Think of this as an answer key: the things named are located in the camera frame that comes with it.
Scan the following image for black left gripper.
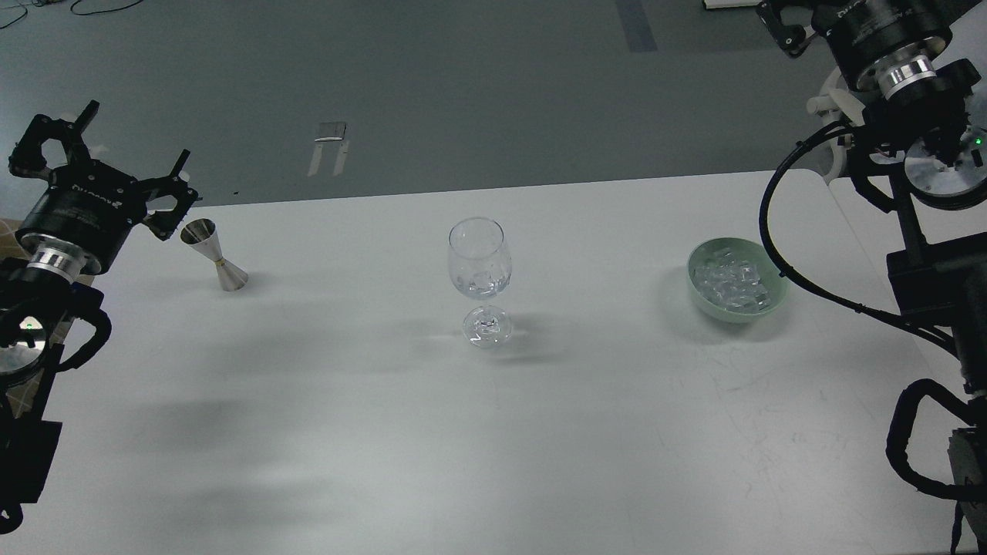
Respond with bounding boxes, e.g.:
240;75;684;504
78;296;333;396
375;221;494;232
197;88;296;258
8;99;201;275

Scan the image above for steel cocktail jigger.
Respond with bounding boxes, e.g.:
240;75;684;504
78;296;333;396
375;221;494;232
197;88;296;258
180;218;249;292

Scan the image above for plaid beige sofa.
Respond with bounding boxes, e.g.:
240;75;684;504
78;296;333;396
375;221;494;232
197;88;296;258
0;218;21;249

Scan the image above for clear ice cubes pile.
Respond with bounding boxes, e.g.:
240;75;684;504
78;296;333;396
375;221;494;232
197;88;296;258
692;255;774;314

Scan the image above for clear wine glass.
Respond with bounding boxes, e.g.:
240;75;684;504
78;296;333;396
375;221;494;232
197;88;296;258
447;217;514;350

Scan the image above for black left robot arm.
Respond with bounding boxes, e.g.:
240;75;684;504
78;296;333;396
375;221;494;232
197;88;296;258
1;99;200;534

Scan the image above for green ceramic bowl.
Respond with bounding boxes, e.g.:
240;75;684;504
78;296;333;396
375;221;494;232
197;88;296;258
686;237;790;325

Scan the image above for black floor cable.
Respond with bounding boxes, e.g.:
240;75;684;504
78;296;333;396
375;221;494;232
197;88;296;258
0;0;147;32

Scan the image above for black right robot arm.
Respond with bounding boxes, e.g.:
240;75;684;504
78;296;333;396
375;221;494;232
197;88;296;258
756;1;986;553

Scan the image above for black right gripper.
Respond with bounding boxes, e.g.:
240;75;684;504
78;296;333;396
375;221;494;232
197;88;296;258
754;1;953;90

